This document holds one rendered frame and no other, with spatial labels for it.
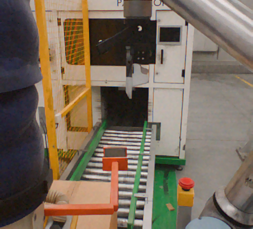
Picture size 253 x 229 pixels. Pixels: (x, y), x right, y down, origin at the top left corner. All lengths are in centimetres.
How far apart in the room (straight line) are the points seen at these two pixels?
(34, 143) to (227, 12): 44
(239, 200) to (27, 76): 54
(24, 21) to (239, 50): 36
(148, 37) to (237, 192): 44
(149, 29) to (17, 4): 34
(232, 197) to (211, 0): 45
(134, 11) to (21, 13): 29
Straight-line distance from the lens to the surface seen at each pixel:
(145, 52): 70
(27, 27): 51
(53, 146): 204
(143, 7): 68
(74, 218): 87
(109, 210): 71
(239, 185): 69
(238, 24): 46
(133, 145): 265
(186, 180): 123
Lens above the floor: 171
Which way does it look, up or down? 17 degrees down
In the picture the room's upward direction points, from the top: straight up
